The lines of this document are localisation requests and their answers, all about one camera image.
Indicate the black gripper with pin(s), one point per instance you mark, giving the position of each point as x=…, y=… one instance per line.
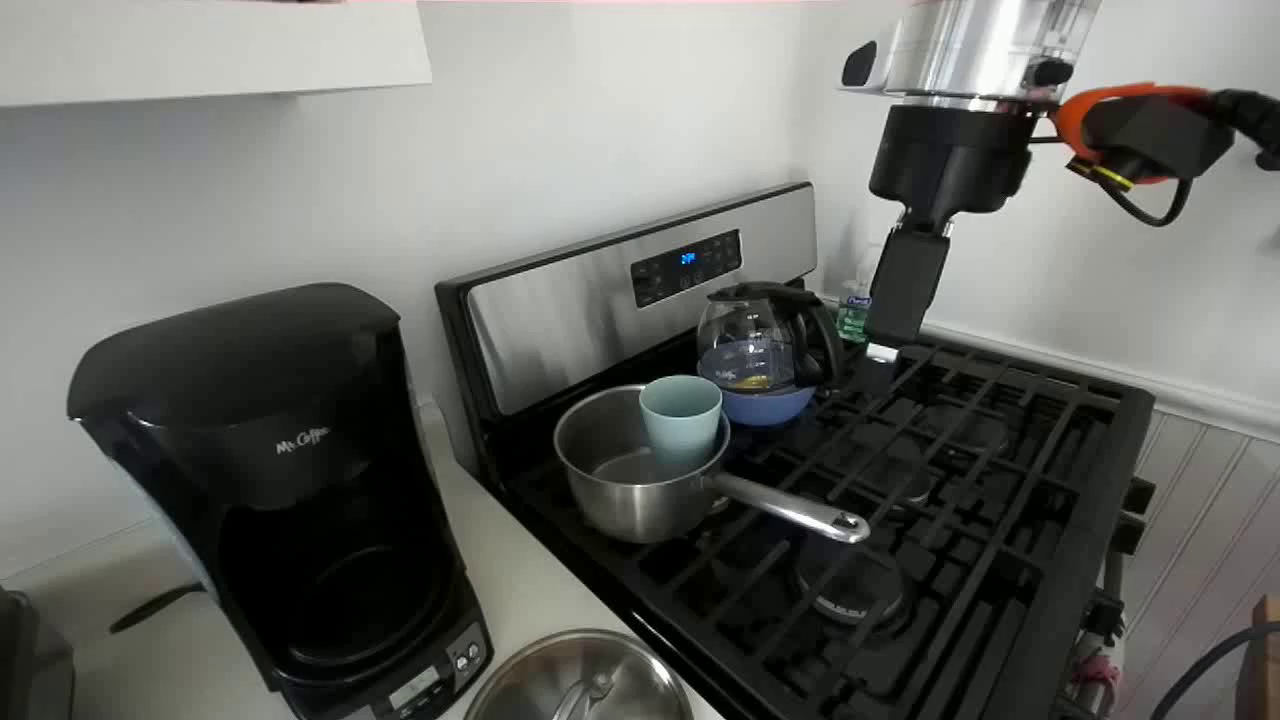
x=948, y=159

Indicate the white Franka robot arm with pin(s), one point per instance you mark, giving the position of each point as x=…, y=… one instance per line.
x=982, y=44

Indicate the stainless gas stove black grates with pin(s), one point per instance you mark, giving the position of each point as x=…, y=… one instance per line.
x=935, y=504

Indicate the green liquid soap bottle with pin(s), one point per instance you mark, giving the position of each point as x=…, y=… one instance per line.
x=853, y=323

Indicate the blue bowl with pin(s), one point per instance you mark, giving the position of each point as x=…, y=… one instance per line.
x=765, y=405

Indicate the teal plastic cup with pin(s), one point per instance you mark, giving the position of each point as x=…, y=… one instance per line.
x=682, y=416

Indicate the patterned dish towel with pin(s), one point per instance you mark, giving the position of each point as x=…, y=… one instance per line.
x=1095, y=673

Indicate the black drip coffee maker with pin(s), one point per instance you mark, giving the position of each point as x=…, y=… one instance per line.
x=301, y=504

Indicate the white upper cabinet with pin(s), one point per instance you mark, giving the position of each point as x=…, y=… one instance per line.
x=203, y=44

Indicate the dark countertop appliance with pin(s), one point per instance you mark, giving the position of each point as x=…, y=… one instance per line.
x=30, y=662

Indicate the black and orange wrist camera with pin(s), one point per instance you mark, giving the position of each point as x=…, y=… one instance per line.
x=1145, y=134

